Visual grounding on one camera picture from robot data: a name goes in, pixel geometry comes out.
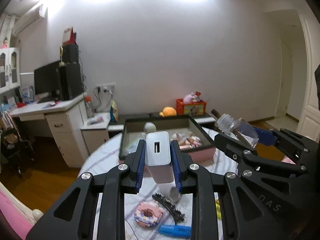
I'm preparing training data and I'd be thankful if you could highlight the clear glass bottle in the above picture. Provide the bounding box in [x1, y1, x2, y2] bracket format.
[217, 114, 259, 148]

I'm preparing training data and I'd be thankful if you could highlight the yellow highlighter pen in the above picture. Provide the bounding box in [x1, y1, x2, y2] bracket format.
[215, 198, 221, 220]

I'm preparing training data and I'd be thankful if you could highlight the clear plastic card box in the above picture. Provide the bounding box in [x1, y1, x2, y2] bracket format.
[124, 140, 139, 155]

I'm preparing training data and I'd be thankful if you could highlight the pink block donut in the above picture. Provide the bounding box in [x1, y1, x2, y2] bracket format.
[134, 202, 164, 228]

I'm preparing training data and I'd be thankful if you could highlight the white power adapter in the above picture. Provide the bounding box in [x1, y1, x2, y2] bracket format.
[145, 131, 174, 184]

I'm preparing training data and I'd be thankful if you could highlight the pink doll figure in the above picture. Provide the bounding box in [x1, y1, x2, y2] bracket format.
[171, 132, 202, 150]

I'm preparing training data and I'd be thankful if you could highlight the black hair clip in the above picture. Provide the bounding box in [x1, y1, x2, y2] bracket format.
[152, 192, 185, 224]

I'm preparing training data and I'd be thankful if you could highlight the white fluffy ball toy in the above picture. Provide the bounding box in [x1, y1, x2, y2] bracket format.
[143, 122, 157, 134]

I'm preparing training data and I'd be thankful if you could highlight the white mini hair dryer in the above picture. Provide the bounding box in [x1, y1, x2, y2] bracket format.
[158, 182, 181, 203]

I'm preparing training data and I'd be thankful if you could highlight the white door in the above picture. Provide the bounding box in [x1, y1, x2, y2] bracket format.
[275, 41, 307, 121]

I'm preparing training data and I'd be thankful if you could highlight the low white black bench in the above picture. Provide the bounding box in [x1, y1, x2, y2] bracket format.
[107, 110, 218, 132]

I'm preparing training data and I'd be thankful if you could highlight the pink black storage box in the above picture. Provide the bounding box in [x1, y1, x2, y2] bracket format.
[119, 116, 216, 163]

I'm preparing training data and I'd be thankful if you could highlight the white bedside drawer unit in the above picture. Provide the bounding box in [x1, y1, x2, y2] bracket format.
[81, 113, 110, 154]

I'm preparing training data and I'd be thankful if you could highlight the blue highlighter pen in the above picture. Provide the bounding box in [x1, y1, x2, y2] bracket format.
[158, 225, 191, 239]

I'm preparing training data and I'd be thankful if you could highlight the red toy storage box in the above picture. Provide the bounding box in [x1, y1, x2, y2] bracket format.
[176, 99, 207, 116]

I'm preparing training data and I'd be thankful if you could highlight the striped white table cover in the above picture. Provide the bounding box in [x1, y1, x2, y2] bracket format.
[79, 134, 238, 239]

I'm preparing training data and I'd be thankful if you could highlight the yellow blue snack bag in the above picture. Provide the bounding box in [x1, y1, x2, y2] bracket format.
[110, 100, 119, 122]

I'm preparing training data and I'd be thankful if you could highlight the white computer desk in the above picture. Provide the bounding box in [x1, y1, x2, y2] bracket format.
[10, 94, 89, 168]

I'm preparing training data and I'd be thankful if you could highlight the orange octopus plush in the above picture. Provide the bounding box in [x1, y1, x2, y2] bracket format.
[159, 107, 177, 117]

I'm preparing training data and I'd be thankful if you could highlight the red-capped water bottle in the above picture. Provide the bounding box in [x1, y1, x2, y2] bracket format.
[84, 95, 94, 118]

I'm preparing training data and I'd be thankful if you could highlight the pink bed quilt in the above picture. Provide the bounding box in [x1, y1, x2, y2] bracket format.
[1, 191, 33, 239]

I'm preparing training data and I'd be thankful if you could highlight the black computer monitor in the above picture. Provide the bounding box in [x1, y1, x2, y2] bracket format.
[34, 61, 60, 103]

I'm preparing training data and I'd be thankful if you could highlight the black speaker box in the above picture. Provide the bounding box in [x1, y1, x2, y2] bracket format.
[62, 44, 79, 63]

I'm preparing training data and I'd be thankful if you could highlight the red desk calendar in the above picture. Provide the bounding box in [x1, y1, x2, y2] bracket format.
[62, 27, 76, 46]

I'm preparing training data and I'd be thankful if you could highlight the white glass-door cabinet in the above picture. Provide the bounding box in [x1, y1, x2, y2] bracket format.
[0, 48, 21, 93]

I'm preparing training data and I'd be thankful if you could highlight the small doll figurine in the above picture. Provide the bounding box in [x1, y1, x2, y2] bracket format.
[1, 37, 8, 48]

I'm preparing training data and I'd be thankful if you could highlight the white air conditioner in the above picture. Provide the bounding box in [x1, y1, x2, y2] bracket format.
[12, 4, 47, 37]

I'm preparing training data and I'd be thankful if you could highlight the white wall power strip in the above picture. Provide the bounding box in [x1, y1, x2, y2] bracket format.
[95, 82, 116, 93]

